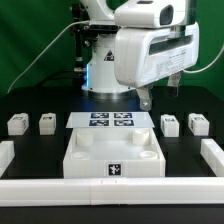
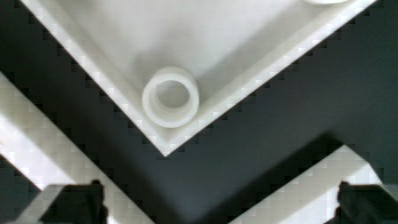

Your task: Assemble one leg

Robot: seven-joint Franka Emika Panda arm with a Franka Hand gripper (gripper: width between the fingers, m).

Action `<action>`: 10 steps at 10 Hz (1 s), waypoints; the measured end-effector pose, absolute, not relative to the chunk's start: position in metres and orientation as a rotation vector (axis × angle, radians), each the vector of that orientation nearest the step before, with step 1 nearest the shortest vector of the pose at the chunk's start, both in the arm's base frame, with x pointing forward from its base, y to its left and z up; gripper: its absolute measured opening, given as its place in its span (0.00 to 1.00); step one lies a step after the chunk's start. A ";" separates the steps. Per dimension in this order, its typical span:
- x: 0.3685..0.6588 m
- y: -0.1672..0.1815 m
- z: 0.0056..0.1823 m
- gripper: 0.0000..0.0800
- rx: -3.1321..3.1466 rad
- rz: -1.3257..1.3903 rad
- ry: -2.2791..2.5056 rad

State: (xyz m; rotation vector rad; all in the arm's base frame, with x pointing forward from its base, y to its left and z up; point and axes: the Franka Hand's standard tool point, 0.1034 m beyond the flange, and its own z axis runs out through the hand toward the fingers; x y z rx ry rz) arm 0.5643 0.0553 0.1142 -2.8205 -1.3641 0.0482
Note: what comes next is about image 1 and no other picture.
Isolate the white cable left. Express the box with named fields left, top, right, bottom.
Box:
left=6, top=20, right=91, bottom=94

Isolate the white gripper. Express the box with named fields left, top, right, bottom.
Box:
left=114, top=23, right=199, bottom=111

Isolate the white U-shaped fence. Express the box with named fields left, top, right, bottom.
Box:
left=0, top=138, right=224, bottom=208

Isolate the white cable right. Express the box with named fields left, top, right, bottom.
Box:
left=183, top=44, right=224, bottom=74

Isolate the white cable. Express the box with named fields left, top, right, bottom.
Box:
left=183, top=44, right=224, bottom=74
left=6, top=20, right=91, bottom=94

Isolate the black cable at base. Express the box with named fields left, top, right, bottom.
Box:
left=39, top=69, right=88, bottom=88

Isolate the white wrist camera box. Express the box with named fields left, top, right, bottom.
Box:
left=114, top=0, right=186, bottom=29

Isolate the white marker sheet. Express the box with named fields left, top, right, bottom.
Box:
left=66, top=112, right=154, bottom=128

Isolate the white square tabletop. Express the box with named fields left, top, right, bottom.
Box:
left=63, top=128, right=166, bottom=179

